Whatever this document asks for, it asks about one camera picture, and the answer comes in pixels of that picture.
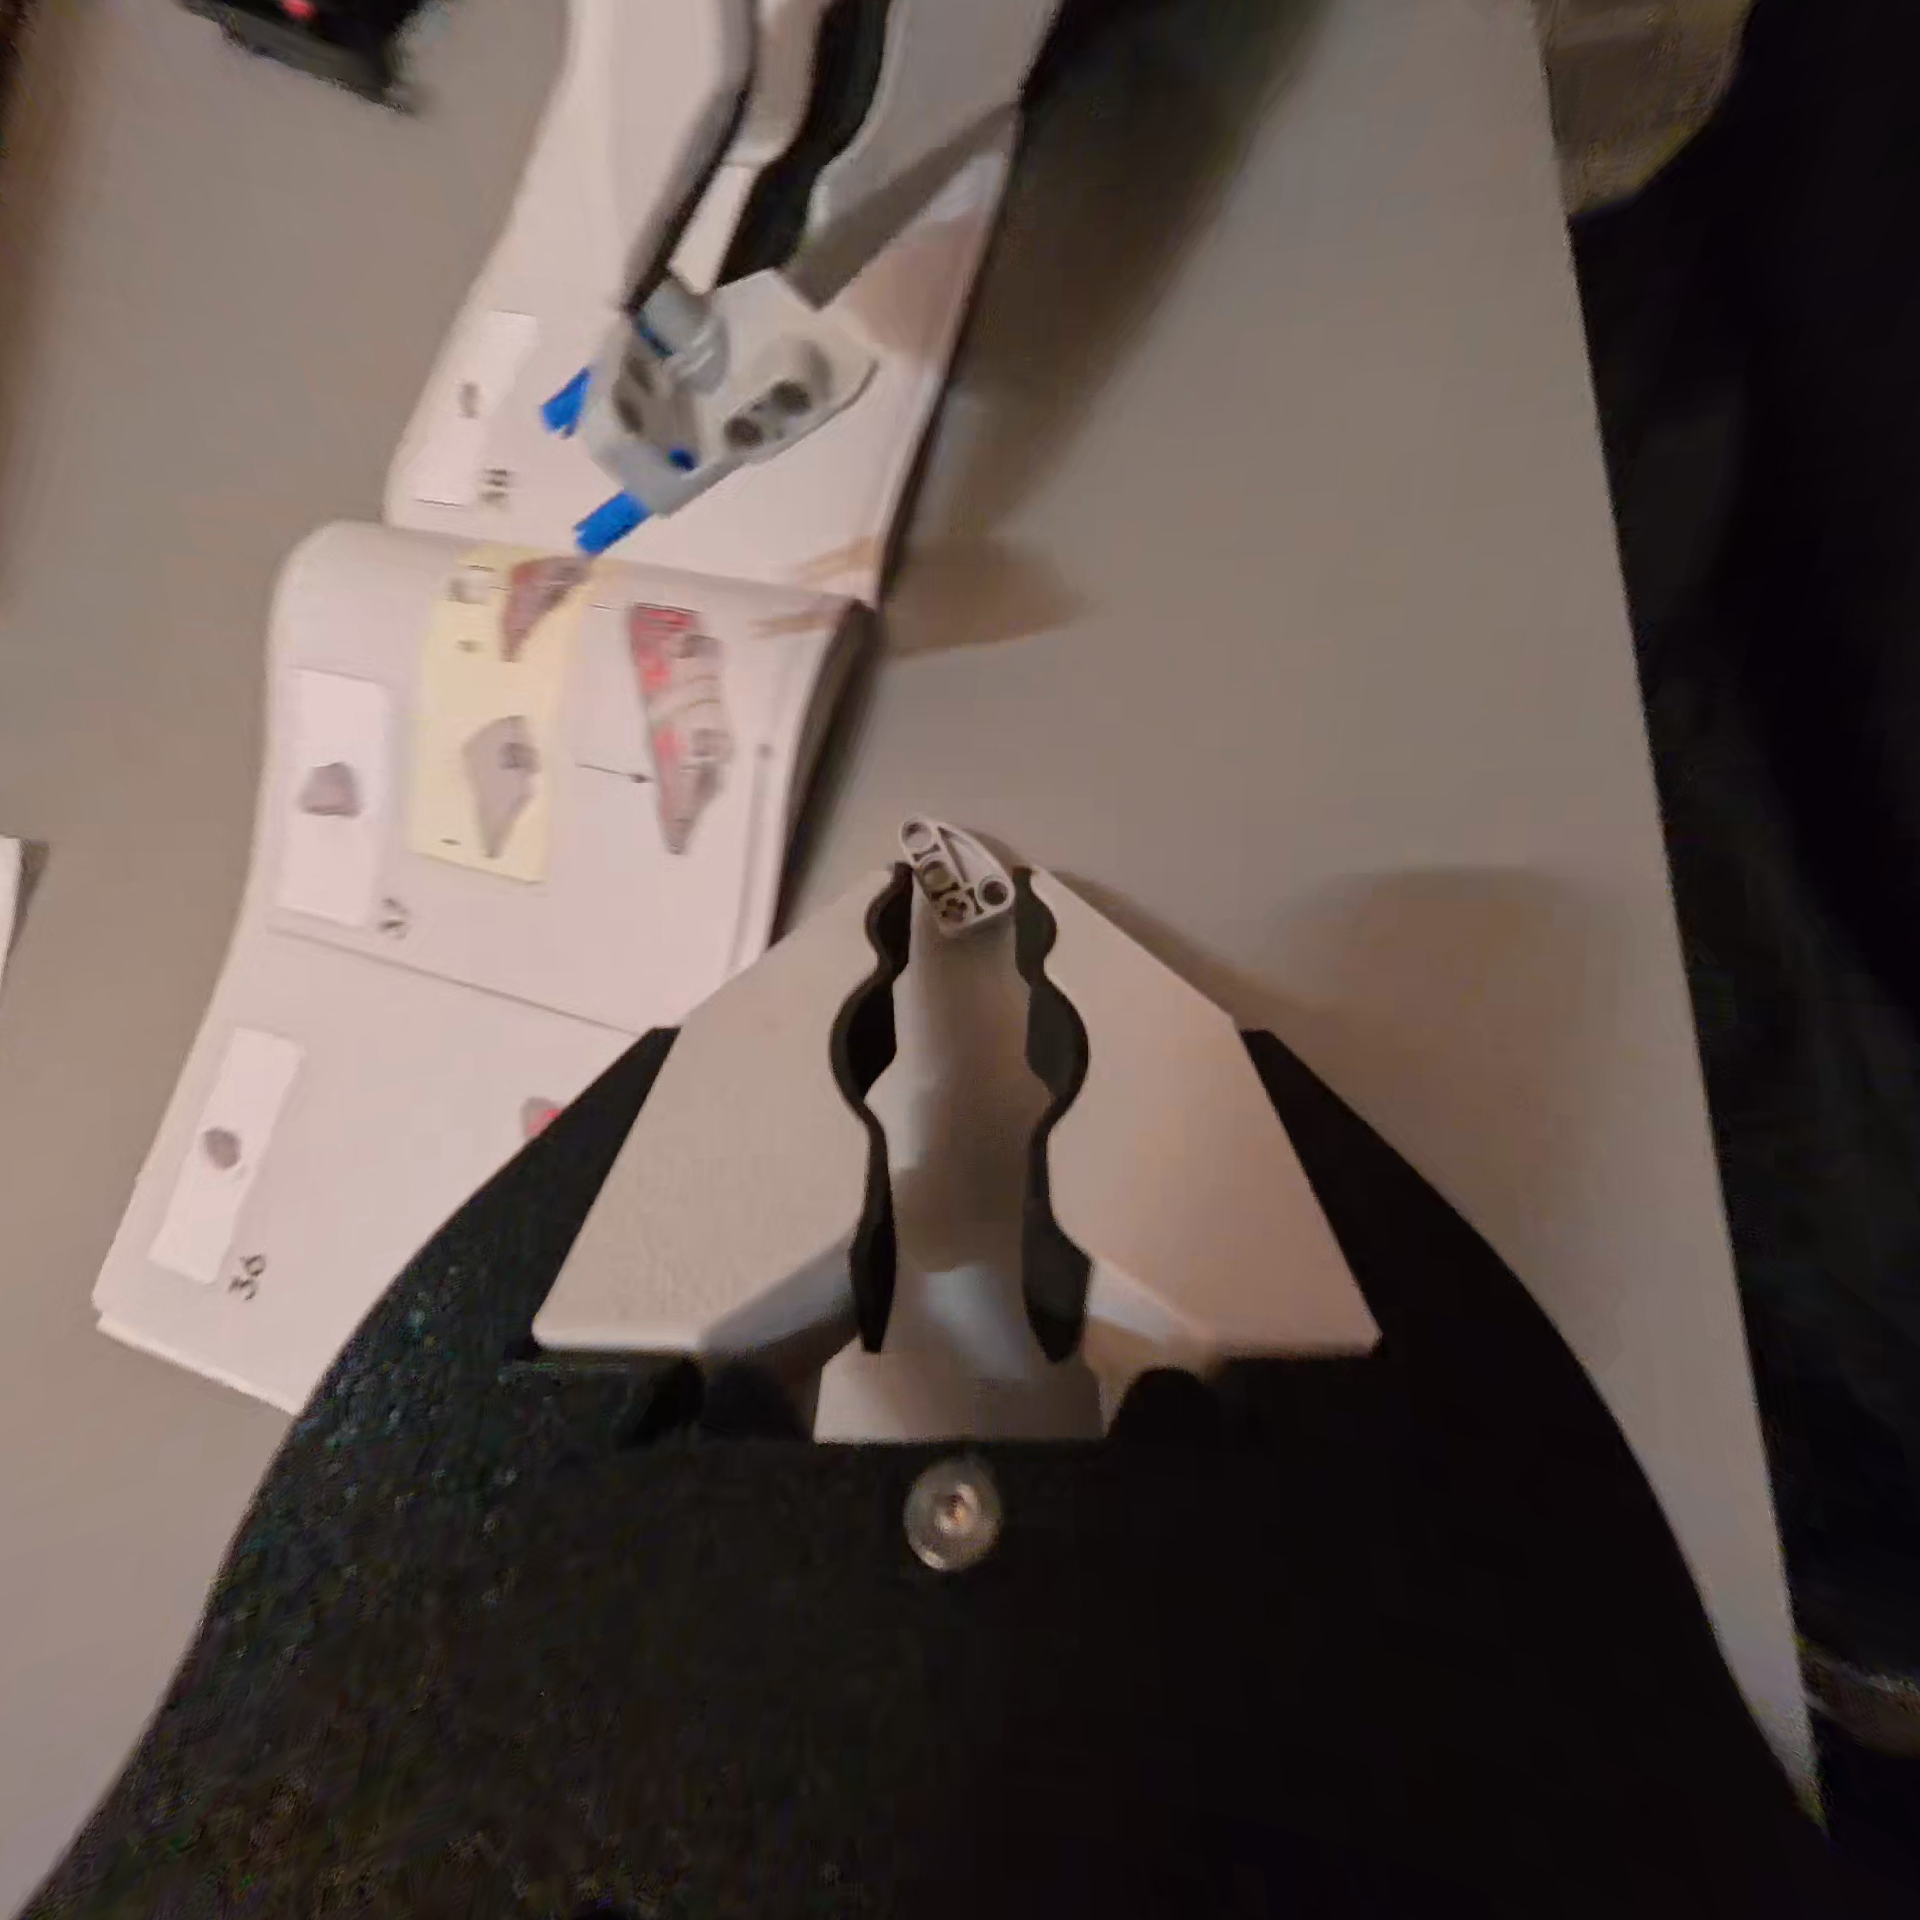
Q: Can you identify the grey toy brick assembly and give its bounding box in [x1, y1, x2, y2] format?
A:
[539, 277, 880, 551]

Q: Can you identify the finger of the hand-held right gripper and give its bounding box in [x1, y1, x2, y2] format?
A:
[717, 0, 1023, 310]
[568, 0, 768, 317]

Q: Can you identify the toy instruction booklet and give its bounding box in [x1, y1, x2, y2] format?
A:
[88, 0, 1030, 1414]

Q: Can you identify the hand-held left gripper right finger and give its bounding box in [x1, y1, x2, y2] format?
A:
[1015, 865, 1382, 1365]

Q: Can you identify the black object with red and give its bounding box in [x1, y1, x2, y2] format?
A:
[180, 0, 432, 112]

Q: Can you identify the small grey toy connector brick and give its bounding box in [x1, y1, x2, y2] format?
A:
[895, 816, 1016, 942]

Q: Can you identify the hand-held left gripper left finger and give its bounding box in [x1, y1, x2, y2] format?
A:
[532, 865, 913, 1359]

